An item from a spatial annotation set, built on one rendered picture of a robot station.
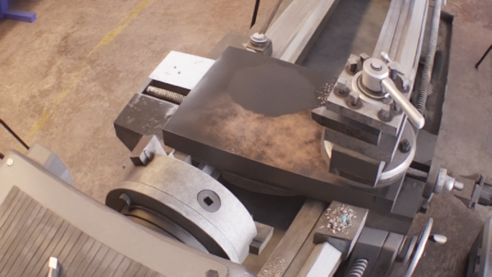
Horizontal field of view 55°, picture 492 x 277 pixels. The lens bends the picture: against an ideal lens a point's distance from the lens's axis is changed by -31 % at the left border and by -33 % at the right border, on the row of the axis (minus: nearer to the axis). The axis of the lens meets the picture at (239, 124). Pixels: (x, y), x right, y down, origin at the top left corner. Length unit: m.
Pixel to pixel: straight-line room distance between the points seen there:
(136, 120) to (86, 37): 2.01
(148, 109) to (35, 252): 0.92
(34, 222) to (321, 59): 1.37
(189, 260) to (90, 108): 2.32
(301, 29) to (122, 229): 1.22
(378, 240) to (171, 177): 0.60
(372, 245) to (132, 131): 0.65
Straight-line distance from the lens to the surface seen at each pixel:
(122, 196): 0.96
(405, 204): 1.36
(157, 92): 1.61
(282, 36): 1.83
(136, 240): 0.72
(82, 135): 2.84
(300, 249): 1.32
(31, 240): 0.75
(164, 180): 0.94
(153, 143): 0.99
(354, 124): 1.20
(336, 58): 1.95
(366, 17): 2.20
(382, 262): 1.42
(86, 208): 0.76
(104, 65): 3.22
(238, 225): 0.96
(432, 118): 2.31
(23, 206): 0.79
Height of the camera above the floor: 1.91
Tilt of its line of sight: 44 degrees down
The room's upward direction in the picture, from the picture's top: 2 degrees counter-clockwise
